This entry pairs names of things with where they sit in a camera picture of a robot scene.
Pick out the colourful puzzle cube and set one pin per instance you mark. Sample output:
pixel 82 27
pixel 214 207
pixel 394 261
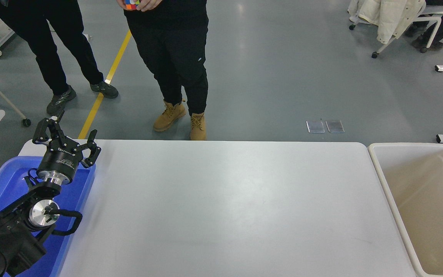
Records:
pixel 132 4

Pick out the grey wheeled chair base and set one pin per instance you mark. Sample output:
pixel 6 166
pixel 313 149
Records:
pixel 26 122

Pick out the blue plastic tray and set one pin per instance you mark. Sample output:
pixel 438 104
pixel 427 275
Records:
pixel 10 181

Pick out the square metal floor plate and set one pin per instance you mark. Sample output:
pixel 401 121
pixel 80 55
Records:
pixel 315 126
pixel 335 126

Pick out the cream padded jacket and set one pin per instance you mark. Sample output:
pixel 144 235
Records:
pixel 392 15

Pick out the person with tan boots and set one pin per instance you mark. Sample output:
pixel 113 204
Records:
pixel 175 50

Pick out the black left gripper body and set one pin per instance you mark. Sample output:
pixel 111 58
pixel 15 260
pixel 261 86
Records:
pixel 60 159

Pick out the person with grey shoes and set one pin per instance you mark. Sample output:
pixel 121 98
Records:
pixel 48 38

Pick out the large pale plastic bin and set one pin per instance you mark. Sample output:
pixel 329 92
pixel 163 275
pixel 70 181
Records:
pixel 425 215

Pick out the white wheeled chair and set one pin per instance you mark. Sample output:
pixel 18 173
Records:
pixel 435 23

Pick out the person's left hand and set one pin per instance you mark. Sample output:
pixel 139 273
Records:
pixel 150 4

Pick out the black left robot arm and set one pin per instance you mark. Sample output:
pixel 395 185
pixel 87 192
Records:
pixel 10 238

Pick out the person's right hand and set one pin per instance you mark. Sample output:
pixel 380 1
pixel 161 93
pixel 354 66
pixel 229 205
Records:
pixel 120 2

